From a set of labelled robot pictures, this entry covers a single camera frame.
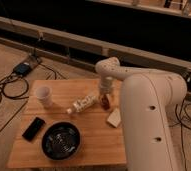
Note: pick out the black rectangular device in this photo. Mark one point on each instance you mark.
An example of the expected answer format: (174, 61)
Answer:
(32, 130)

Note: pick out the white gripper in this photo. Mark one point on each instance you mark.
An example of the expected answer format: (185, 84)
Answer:
(106, 87)

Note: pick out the small clear bottle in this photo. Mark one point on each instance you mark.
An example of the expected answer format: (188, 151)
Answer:
(82, 104)

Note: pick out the beige sponge block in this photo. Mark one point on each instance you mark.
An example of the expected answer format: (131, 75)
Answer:
(114, 118)

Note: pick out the black bowl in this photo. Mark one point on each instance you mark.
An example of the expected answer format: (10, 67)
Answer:
(61, 141)

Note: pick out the black power adapter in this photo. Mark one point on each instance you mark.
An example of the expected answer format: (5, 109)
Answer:
(22, 69)

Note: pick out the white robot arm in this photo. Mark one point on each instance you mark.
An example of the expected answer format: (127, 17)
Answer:
(144, 96)

